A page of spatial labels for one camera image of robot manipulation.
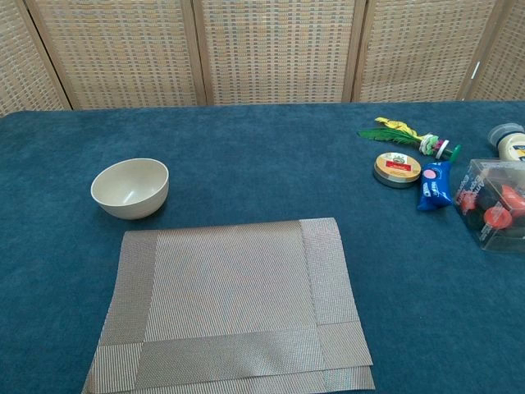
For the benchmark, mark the blue cookie packet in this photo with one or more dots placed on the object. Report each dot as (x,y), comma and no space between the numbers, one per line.
(434,189)

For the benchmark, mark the blue table cloth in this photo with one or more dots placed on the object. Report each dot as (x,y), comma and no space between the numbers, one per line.
(246,164)

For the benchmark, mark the woven wooden folding screen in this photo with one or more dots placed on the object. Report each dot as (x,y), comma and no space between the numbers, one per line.
(266,49)

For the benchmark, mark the colourful feather shuttlecock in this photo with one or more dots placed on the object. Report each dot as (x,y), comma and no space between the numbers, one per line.
(393,135)

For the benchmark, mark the clear box with red toys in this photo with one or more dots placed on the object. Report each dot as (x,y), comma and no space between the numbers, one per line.
(492,205)

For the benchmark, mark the mayonnaise squeeze bottle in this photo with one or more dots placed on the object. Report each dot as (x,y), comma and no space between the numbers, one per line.
(510,143)

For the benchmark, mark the white bowl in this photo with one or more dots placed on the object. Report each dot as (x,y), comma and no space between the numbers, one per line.
(131,184)

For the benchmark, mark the beige woven placemat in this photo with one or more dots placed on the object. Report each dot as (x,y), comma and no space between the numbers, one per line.
(229,287)

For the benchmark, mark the round yellow tin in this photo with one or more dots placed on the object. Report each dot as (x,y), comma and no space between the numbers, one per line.
(397,166)

